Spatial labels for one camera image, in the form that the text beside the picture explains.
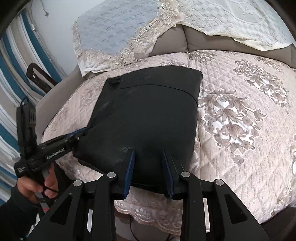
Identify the black bag strap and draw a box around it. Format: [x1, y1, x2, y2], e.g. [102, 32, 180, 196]
[26, 62, 58, 93]

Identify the black leather jacket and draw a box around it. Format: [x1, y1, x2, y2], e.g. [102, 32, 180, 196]
[73, 66, 203, 194]

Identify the white embossed lace cover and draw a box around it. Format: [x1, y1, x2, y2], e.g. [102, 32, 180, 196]
[178, 1, 295, 51]

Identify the person's left hand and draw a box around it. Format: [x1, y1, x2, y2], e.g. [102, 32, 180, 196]
[16, 164, 58, 204]

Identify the grey upholstered sofa frame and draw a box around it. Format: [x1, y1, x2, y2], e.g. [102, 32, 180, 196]
[36, 25, 295, 140]

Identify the black cable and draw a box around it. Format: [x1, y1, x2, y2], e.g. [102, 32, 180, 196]
[129, 215, 174, 241]

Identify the blue lace-trimmed cover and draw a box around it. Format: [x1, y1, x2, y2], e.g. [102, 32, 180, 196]
[72, 1, 184, 76]

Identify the pink quilted floral bedspread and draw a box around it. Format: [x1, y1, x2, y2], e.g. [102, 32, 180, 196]
[42, 50, 295, 240]

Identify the blue striped curtain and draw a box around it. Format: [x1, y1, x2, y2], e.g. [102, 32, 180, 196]
[1, 8, 65, 204]

